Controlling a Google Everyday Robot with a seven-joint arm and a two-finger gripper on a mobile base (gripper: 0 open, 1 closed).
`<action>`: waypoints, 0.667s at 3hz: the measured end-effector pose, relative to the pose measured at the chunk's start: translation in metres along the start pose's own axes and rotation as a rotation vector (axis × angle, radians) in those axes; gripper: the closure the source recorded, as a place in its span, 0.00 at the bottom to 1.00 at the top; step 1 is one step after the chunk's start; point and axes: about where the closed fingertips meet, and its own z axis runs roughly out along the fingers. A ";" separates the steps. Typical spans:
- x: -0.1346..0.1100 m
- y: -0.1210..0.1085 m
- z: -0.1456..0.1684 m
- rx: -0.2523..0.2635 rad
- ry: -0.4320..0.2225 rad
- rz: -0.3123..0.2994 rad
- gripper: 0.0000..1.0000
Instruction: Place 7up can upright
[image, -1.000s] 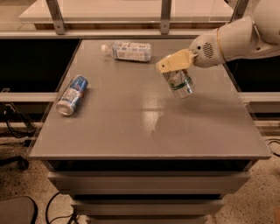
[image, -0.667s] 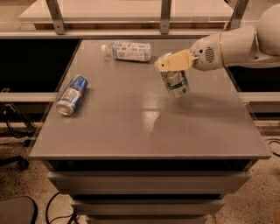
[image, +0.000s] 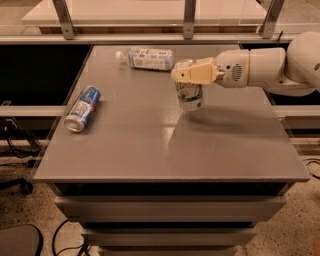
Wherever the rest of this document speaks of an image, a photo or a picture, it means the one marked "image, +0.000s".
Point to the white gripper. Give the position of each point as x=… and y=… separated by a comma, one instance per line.
x=232, y=71

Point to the green white 7up can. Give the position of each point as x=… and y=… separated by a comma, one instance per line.
x=190, y=96

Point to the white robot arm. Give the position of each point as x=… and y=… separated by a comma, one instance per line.
x=294, y=71

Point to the blue Pepsi can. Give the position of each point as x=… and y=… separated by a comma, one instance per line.
x=81, y=110

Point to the clear plastic water bottle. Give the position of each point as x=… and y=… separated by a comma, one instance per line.
x=147, y=58

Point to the grey drawer cabinet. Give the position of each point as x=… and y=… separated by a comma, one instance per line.
x=147, y=178

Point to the white shelf board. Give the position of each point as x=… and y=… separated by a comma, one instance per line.
x=164, y=12

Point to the black office chair base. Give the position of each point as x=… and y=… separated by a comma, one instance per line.
x=25, y=187

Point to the grey chair seat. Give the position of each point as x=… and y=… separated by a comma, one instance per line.
x=21, y=240

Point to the middle metal bracket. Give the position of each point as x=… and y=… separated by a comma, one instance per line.
x=188, y=19

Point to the metal bracket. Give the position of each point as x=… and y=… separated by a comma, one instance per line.
x=268, y=27
x=64, y=18
x=188, y=19

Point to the right metal bracket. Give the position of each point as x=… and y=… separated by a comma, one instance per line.
x=268, y=27

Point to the left metal bracket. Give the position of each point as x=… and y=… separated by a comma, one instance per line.
x=64, y=18

